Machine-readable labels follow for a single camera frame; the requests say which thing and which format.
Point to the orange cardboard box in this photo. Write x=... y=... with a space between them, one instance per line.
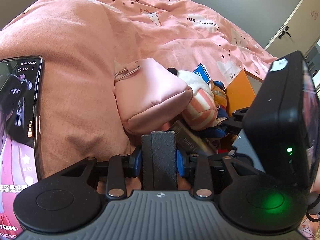
x=240 y=90

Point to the silver carabiner clip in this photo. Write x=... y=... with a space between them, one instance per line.
x=126 y=71

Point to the orange bear plush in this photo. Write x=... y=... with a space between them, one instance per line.
x=219 y=95

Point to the black rectangular block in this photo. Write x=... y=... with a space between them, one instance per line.
x=161 y=160

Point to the blue card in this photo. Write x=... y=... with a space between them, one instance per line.
x=202 y=73

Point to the pink padded pouch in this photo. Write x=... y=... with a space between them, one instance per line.
x=150 y=97

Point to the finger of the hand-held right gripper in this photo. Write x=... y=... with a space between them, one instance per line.
x=236 y=121
x=226 y=153

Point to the dark grey rectangular case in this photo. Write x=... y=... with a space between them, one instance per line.
x=191 y=140

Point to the white panda plush striped pink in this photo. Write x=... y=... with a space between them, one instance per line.
x=200 y=105

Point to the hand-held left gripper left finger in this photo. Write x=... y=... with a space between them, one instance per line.
x=136 y=160

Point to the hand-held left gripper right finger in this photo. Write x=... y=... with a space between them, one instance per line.
x=180 y=163

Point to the pink printed duvet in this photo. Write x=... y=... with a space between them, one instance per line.
x=82 y=55

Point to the black smartphone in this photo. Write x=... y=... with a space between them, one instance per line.
x=17 y=120

